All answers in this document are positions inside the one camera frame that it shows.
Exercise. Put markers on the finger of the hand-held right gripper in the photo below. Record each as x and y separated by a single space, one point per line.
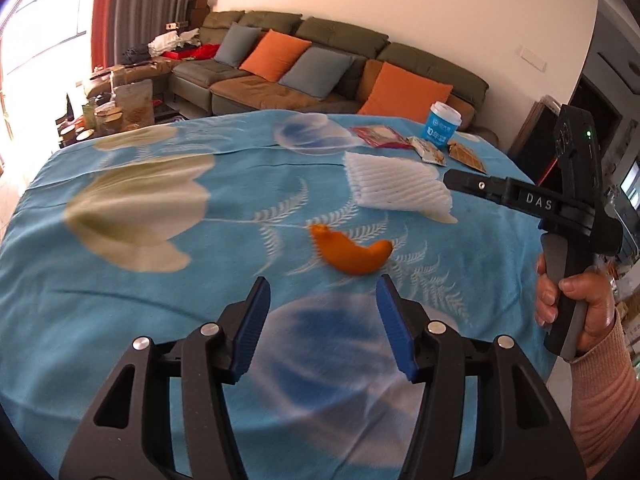
475 184

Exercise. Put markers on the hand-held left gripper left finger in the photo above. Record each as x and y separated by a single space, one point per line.
252 330

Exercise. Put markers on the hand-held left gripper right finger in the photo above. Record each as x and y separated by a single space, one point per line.
395 330

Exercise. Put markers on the white foam fruit net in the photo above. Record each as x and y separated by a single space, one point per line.
395 182

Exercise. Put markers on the orange peel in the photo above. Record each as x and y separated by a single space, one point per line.
350 257

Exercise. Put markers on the person's right hand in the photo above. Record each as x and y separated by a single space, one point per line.
595 305

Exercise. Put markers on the orange brown snack wrapper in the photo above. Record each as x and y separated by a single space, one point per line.
465 156

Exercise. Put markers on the beige snack packet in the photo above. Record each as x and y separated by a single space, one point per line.
425 149

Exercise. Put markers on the lit screen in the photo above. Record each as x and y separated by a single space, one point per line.
631 185

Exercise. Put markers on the blue white paper cup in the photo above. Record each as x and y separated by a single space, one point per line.
442 127

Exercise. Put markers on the leaning wooden boards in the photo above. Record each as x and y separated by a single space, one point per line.
537 125

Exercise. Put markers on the blue floral blanket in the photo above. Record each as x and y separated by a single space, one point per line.
150 310

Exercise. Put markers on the red white snack wrapper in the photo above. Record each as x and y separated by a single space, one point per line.
380 136

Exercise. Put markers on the orange cushion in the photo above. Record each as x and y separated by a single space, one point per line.
275 55
405 92

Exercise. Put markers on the olive green sectional sofa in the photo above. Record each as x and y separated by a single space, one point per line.
350 40

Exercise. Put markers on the grey blue cushion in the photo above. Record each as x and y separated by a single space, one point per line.
235 45
317 72

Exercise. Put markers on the group of jars and packets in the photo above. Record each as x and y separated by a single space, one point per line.
115 110

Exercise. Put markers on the red cloth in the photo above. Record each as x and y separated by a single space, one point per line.
197 52

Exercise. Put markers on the white clothes pile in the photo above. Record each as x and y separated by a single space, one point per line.
172 42

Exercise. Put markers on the dark clothes pile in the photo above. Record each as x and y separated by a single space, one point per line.
135 54

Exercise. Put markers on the power strip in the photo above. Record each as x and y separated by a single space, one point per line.
176 24

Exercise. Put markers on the stacked cardboard boxes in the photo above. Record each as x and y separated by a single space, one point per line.
198 12

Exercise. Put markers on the orange curtain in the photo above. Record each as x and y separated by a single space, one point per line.
102 10

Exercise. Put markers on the large window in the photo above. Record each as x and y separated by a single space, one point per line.
45 15

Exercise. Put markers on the white wall plate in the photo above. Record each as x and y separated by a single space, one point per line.
532 57

